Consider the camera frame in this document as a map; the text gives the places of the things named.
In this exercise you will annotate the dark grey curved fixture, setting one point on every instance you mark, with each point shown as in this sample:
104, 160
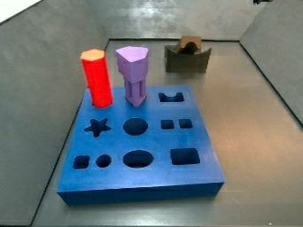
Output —
186, 63

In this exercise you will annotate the blue shape-sorter block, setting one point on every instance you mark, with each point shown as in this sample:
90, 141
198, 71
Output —
141, 153

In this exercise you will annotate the purple pentagon peg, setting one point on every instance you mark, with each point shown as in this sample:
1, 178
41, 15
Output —
133, 62

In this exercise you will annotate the red hexagon peg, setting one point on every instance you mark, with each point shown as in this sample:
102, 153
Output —
94, 61

